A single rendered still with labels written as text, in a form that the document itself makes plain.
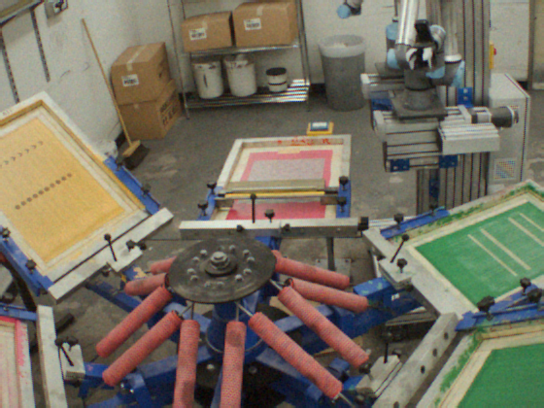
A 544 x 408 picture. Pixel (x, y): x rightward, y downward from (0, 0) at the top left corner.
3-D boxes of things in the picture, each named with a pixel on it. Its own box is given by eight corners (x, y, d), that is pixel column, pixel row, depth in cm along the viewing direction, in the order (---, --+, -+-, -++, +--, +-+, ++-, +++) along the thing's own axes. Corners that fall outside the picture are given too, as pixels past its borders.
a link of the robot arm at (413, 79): (407, 78, 255) (406, 49, 248) (436, 81, 250) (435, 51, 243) (401, 86, 246) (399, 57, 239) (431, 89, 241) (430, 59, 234)
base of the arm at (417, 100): (430, 97, 259) (430, 77, 254) (438, 110, 247) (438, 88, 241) (398, 99, 261) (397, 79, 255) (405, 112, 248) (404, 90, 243)
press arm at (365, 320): (532, 246, 222) (534, 234, 218) (541, 254, 217) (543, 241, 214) (242, 366, 190) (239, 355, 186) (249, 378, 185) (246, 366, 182)
